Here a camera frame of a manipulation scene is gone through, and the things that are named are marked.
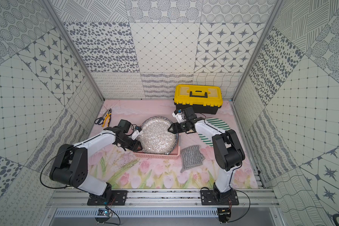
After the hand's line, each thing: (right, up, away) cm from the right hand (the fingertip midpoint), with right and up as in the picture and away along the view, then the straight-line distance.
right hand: (172, 130), depth 92 cm
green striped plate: (+34, +4, +12) cm, 36 cm away
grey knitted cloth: (+12, -15, -6) cm, 20 cm away
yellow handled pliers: (-51, +11, +18) cm, 55 cm away
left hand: (-23, -9, -2) cm, 24 cm away
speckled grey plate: (-11, -5, +1) cm, 12 cm away
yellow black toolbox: (+24, +22, +7) cm, 33 cm away
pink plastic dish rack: (+1, -14, -8) cm, 16 cm away
